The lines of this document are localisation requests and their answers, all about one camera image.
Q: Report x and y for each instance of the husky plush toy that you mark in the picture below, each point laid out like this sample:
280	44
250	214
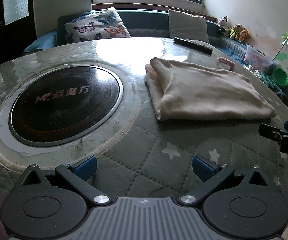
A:
223	26

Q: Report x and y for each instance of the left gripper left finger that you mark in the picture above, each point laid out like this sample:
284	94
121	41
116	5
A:
74	178

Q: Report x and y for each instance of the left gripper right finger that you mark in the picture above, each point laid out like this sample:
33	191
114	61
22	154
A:
213	176

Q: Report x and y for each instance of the butterfly print pillow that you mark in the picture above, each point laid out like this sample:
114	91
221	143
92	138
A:
97	25

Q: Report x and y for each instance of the black round induction cooktop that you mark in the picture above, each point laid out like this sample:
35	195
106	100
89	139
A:
64	105

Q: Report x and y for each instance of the white plain pillow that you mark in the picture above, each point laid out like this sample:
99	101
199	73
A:
187	26

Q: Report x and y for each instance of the pink hair scrunchie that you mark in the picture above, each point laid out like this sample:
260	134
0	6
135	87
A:
228	62

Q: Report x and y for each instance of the teal sofa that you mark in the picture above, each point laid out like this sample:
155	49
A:
154	23

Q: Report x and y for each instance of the black remote control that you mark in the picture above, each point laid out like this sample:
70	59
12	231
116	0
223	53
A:
193	45

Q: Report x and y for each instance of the blue sofa cushion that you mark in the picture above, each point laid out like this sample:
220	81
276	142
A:
44	42

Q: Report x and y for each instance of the yellow plush toy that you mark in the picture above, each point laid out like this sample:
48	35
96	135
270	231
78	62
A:
235	32

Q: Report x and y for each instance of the orange plush toy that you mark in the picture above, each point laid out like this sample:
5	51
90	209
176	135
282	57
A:
243	35

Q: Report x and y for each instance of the green plastic cup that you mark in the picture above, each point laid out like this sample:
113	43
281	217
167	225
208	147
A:
280	77

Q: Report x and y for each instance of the dark wooden door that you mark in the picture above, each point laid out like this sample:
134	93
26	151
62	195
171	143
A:
17	28

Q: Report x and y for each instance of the clear plastic container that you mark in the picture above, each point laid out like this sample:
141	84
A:
256	59

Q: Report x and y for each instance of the cream knit garment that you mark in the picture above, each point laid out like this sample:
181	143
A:
182	90

